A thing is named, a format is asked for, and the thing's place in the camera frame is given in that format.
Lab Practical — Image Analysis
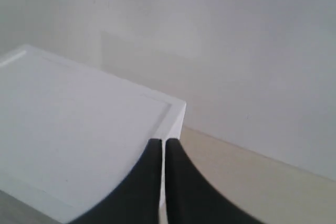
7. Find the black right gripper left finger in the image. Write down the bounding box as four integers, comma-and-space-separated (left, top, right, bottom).
71, 138, 162, 224

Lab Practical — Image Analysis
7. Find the white translucent drawer cabinet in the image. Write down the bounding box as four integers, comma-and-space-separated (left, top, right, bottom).
1, 45, 186, 223

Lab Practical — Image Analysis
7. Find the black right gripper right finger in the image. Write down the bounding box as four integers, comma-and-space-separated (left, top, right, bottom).
165, 138, 262, 223

